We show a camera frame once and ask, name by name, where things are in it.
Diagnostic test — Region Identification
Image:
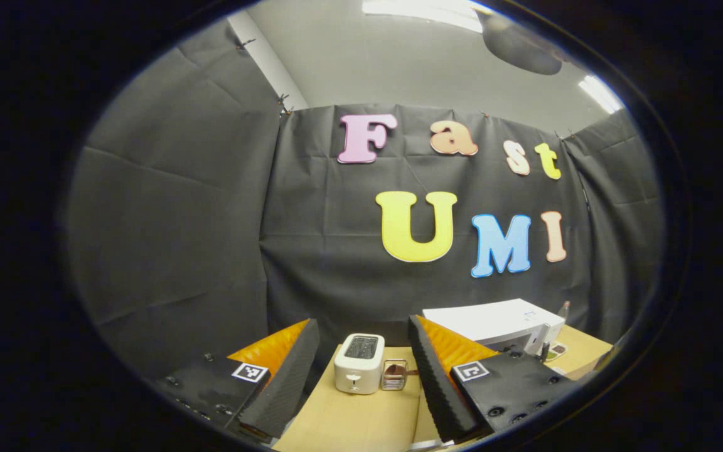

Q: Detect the white toaster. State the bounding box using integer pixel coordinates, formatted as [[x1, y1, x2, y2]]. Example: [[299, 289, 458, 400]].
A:
[[334, 333, 385, 395]]

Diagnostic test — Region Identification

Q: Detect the metal wire holder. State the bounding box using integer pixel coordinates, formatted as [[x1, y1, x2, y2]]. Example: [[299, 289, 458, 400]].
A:
[[380, 358, 408, 392]]

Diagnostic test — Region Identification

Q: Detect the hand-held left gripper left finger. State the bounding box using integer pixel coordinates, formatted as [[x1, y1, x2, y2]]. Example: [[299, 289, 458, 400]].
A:
[[156, 318, 321, 441]]

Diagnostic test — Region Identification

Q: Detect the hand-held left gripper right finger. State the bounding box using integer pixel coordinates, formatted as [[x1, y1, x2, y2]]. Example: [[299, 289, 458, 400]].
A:
[[407, 314, 582, 445]]

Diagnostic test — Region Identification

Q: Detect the white microwave oven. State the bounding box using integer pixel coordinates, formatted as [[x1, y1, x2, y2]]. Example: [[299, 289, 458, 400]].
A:
[[422, 298, 567, 356]]

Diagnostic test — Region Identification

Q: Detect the black backdrop cloth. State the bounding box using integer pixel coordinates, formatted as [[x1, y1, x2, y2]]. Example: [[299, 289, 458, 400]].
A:
[[67, 19, 663, 377]]

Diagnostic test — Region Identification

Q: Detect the ceiling light panel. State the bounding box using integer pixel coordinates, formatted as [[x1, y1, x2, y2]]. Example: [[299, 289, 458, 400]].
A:
[[578, 75, 624, 115], [361, 0, 494, 32]]

